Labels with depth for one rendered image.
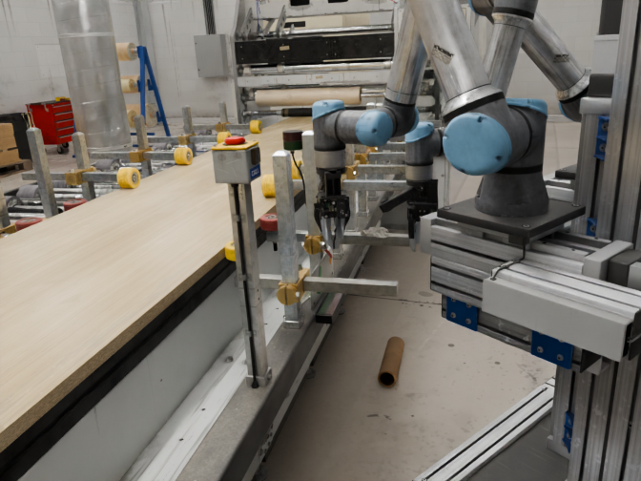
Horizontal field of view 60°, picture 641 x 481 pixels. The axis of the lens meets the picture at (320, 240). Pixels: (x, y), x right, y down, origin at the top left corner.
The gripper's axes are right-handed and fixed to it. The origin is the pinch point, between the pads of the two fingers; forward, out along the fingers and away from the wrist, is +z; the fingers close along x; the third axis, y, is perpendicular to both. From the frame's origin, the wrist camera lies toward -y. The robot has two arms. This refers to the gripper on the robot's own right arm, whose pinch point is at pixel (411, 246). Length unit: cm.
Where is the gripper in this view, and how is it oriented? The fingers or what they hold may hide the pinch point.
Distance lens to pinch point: 163.0
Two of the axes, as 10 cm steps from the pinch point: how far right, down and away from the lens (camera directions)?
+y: 9.7, 0.3, -2.6
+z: 0.5, 9.4, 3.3
